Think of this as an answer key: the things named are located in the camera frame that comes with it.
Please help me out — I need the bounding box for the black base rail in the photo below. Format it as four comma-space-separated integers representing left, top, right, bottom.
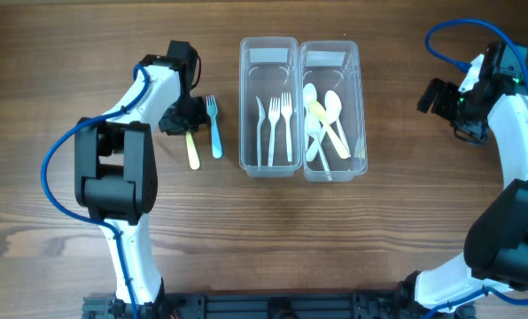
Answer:
82, 290, 476, 319

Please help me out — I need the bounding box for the clear right plastic container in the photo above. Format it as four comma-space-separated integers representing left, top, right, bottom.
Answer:
300, 40, 369, 183

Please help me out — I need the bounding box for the clear left plastic container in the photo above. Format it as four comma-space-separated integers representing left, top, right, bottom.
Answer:
239, 36, 304, 177

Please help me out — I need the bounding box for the yellow plastic spoon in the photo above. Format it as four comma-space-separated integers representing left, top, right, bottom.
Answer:
309, 100, 350, 159

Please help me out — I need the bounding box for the clear white plastic fork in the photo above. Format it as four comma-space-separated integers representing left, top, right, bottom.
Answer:
256, 97, 266, 167

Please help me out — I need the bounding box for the clear white plastic spoon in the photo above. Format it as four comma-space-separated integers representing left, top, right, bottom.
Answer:
305, 113, 332, 182

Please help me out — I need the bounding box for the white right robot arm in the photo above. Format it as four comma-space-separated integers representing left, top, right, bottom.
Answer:
392, 41, 528, 318

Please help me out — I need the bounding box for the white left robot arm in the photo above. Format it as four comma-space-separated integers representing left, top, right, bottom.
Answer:
74, 41, 208, 318

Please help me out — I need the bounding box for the clear plastic container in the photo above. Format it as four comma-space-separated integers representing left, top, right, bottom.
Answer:
300, 40, 369, 183
239, 36, 304, 177

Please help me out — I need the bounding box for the yellow plastic fork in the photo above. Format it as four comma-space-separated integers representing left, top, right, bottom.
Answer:
185, 131, 200, 170

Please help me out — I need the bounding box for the blue plastic fork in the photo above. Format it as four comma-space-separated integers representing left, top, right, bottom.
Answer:
206, 95, 223, 159

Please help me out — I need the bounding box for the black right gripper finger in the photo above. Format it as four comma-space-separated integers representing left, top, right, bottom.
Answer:
432, 82, 459, 120
416, 78, 444, 113

